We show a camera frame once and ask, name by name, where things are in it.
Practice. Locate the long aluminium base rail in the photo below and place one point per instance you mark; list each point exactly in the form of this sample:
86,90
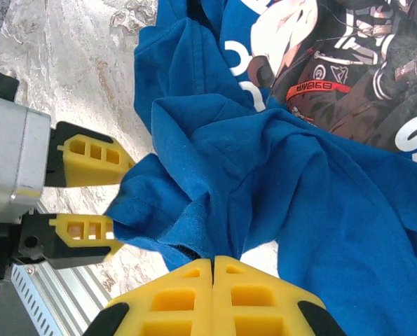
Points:
75,297

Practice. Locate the blue printed t-shirt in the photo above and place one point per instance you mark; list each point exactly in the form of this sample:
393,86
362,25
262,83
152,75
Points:
299,210

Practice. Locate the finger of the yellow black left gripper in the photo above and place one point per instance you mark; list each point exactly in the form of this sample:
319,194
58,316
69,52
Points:
61,253
78,168

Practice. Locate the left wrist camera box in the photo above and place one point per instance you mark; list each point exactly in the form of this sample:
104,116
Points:
12,157

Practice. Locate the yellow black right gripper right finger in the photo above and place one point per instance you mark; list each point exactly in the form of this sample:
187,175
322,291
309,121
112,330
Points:
222,297

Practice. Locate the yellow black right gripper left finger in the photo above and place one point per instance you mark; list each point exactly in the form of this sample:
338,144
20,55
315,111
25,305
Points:
203,297

